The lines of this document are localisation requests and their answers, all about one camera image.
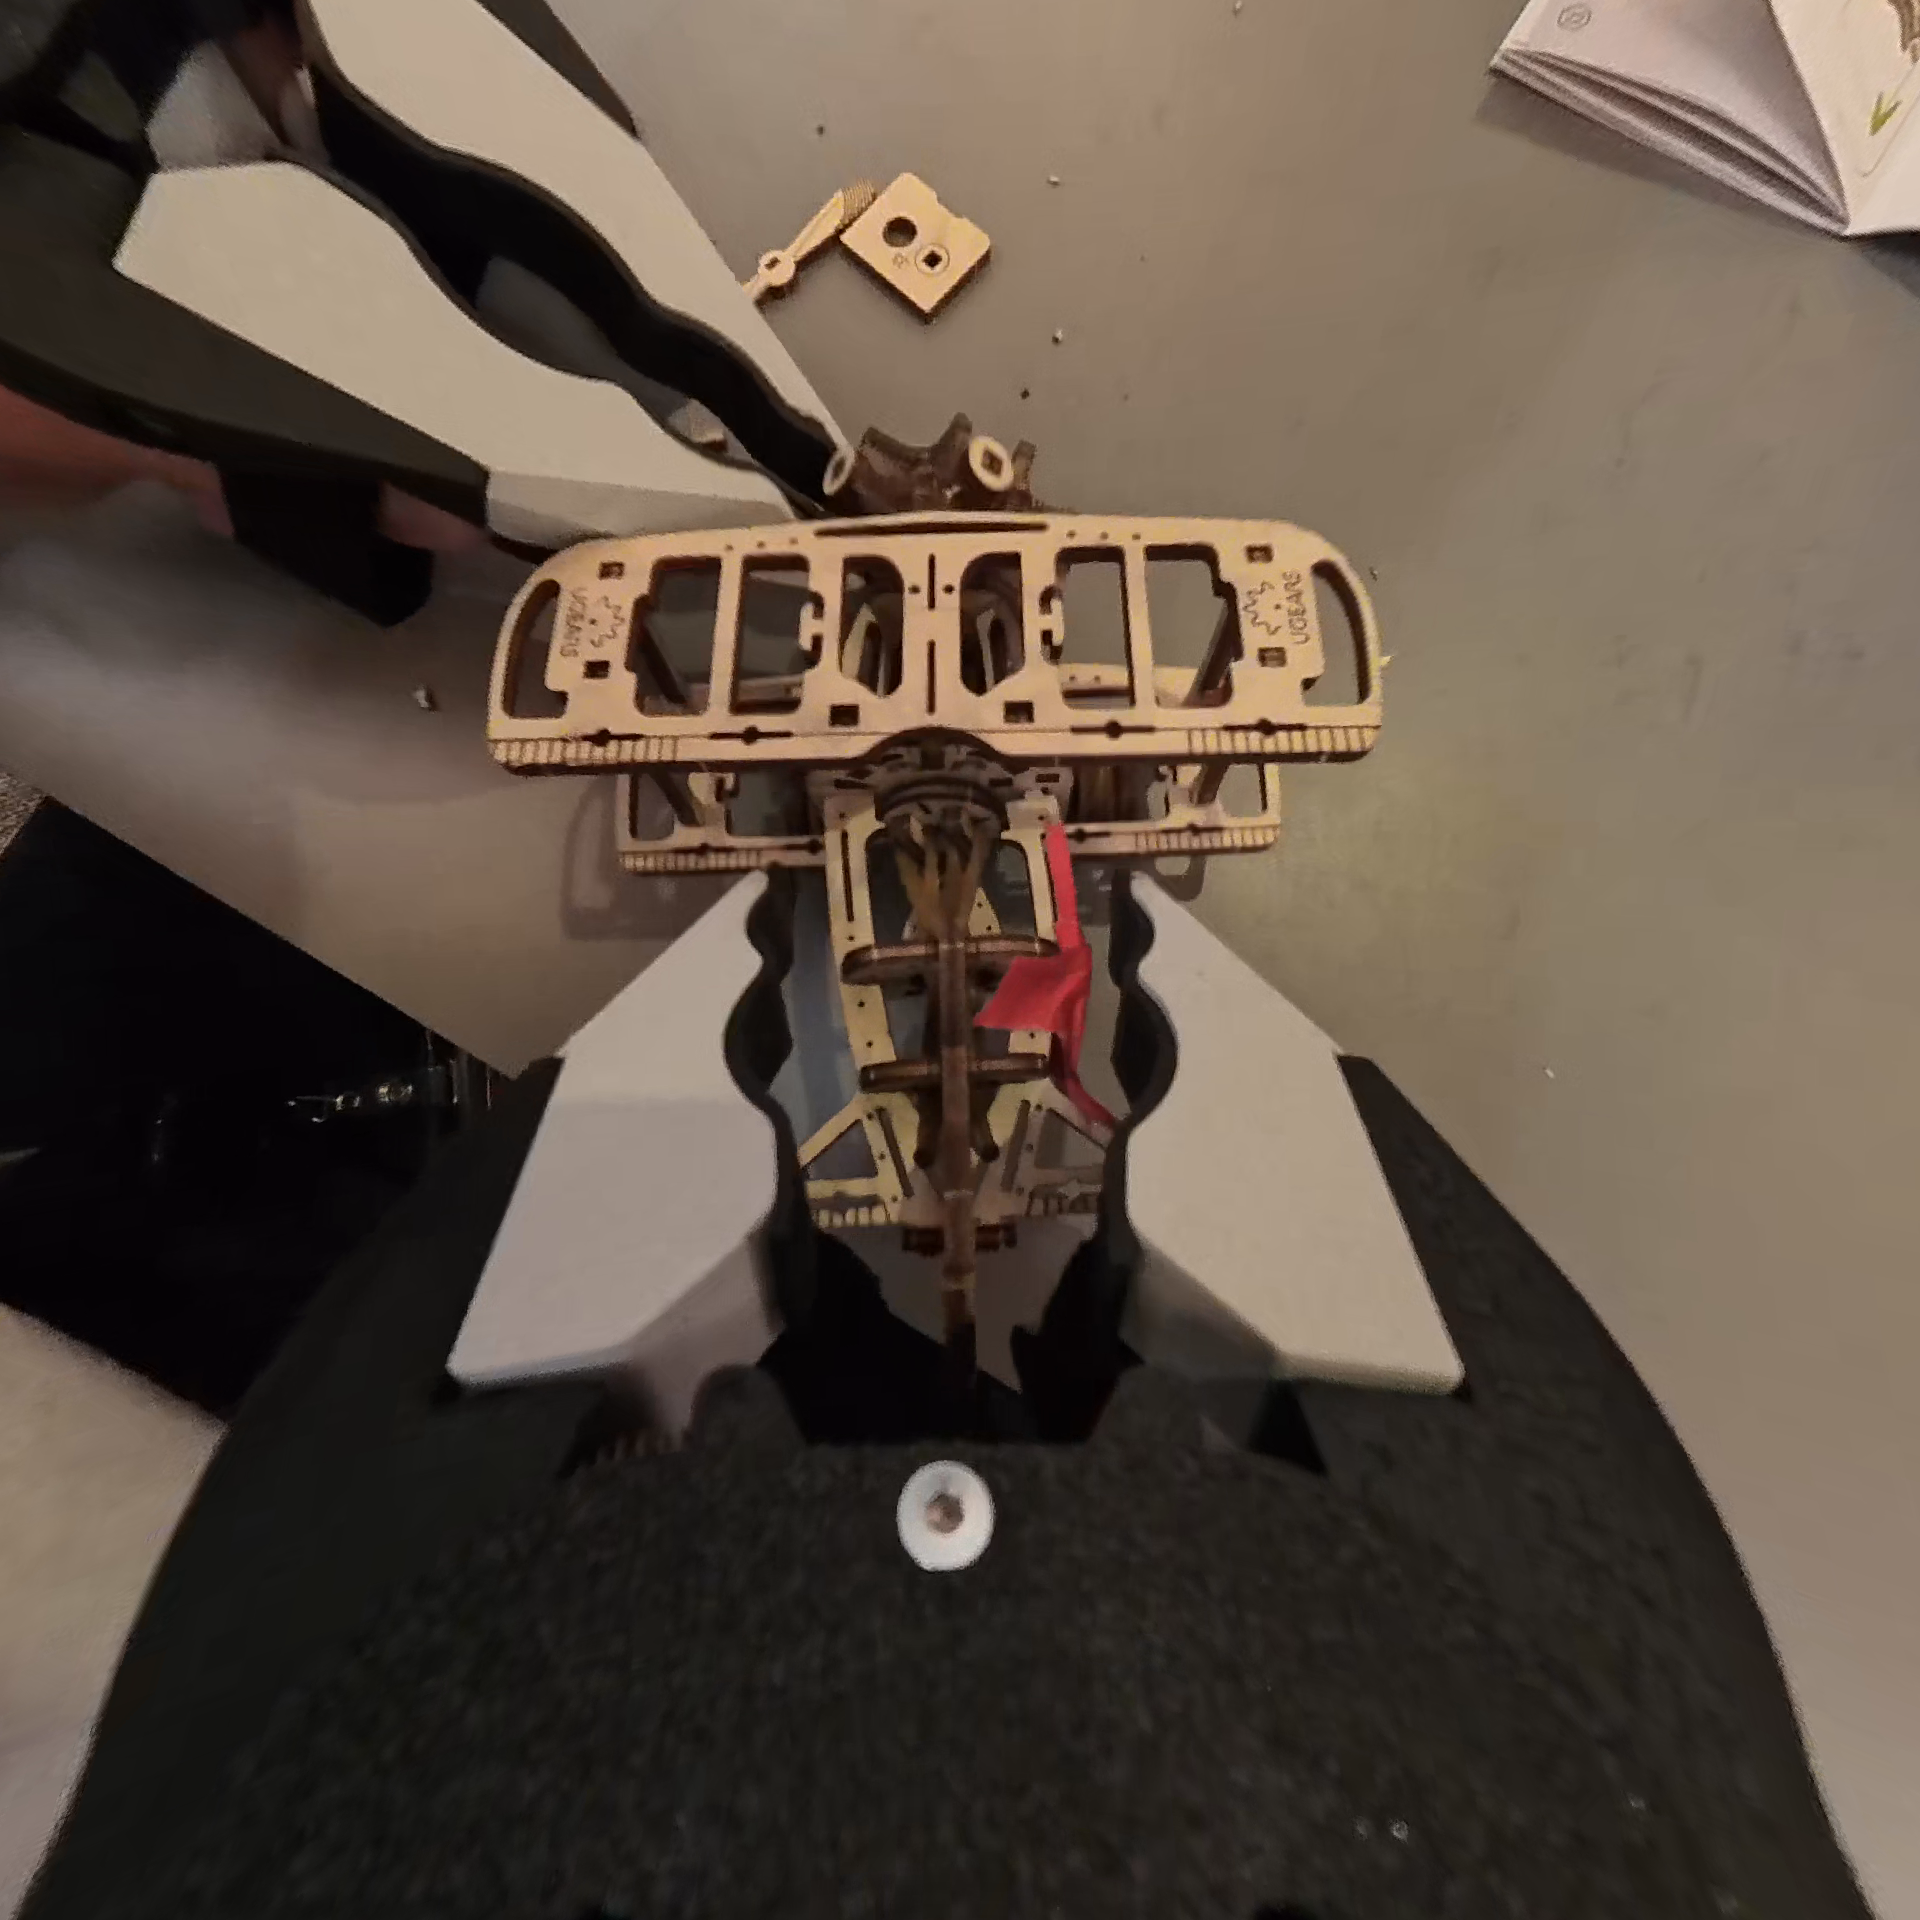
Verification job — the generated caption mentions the wooden model biplane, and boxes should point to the wooden model biplane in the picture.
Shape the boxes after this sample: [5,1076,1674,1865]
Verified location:
[487,413,1384,1361]

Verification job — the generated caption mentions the wooden propeller piece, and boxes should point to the wooden propeller piece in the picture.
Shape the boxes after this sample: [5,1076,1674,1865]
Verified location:
[741,181,878,310]

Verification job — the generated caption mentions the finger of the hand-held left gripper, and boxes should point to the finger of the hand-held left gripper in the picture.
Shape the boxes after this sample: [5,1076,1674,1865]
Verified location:
[112,158,818,550]
[292,0,844,490]

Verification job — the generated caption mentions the small square wooden plate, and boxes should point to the small square wooden plate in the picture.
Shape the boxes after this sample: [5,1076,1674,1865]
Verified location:
[837,173,994,321]

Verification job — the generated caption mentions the person's dark trousers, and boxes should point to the person's dark trousers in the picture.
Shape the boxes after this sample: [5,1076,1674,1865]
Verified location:
[0,780,563,1421]

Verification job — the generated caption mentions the white instruction booklet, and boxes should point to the white instruction booklet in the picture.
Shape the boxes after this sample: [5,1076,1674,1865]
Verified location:
[1487,0,1920,241]

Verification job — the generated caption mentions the person's white shirt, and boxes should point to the person's white shirt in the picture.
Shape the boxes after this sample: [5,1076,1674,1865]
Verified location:
[0,1303,226,1878]

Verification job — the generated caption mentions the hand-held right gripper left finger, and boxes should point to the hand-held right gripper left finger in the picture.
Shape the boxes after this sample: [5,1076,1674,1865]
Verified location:
[447,870,842,1391]

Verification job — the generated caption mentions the grey desk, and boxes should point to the grey desk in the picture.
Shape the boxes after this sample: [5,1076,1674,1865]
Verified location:
[0,0,1920,1920]

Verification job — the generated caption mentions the person's left hand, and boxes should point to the person's left hand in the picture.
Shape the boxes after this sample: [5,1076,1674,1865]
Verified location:
[0,388,234,531]

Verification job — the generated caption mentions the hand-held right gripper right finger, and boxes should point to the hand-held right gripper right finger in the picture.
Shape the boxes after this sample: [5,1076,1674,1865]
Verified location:
[1101,874,1464,1391]

